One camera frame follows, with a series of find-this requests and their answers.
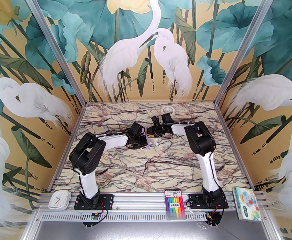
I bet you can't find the white square alarm clock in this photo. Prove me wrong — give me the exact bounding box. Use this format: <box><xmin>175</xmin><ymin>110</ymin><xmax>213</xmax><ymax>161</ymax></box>
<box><xmin>48</xmin><ymin>190</ymin><xmax>72</xmax><ymax>210</ymax></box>

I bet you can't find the white masking tape roll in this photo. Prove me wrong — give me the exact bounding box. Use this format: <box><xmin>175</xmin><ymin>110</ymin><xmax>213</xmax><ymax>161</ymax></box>
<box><xmin>161</xmin><ymin>106</ymin><xmax>175</xmax><ymax>120</ymax></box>

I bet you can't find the coloured marker pen pack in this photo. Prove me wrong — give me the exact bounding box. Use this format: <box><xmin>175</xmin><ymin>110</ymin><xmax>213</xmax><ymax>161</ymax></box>
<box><xmin>164</xmin><ymin>188</ymin><xmax>187</xmax><ymax>221</ymax></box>

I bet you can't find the cartoon printed tissue pack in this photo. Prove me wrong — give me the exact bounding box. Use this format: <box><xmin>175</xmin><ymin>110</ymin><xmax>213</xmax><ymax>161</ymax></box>
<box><xmin>233</xmin><ymin>187</ymin><xmax>262</xmax><ymax>222</ymax></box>

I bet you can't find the aluminium frame rail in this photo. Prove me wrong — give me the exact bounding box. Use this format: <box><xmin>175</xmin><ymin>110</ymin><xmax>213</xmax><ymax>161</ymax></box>
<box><xmin>37</xmin><ymin>191</ymin><xmax>270</xmax><ymax>211</ymax></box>

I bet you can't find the aluminium table side rail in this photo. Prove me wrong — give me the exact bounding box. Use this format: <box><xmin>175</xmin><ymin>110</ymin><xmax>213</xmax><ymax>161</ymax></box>
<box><xmin>47</xmin><ymin>104</ymin><xmax>87</xmax><ymax>192</ymax></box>
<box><xmin>215</xmin><ymin>104</ymin><xmax>255</xmax><ymax>191</ymax></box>

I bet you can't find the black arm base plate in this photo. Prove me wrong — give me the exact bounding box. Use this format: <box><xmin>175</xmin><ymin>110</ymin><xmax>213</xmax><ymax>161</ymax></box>
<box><xmin>188</xmin><ymin>193</ymin><xmax>229</xmax><ymax>209</ymax></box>
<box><xmin>74</xmin><ymin>193</ymin><xmax>114</xmax><ymax>210</ymax></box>

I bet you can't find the perforated metal cable tray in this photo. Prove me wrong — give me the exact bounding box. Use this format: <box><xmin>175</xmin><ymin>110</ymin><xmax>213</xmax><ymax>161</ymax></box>
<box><xmin>35</xmin><ymin>210</ymin><xmax>239</xmax><ymax>222</ymax></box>

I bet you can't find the black mounting bracket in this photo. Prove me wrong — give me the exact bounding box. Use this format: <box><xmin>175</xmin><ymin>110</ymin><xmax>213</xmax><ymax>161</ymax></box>
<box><xmin>203</xmin><ymin>210</ymin><xmax>222</xmax><ymax>227</ymax></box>

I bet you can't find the aluminium frame post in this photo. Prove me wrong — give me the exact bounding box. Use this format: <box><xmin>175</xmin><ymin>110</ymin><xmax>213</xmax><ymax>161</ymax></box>
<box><xmin>215</xmin><ymin>0</ymin><xmax>281</xmax><ymax>106</ymax></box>
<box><xmin>18</xmin><ymin>0</ymin><xmax>87</xmax><ymax>104</ymax></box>

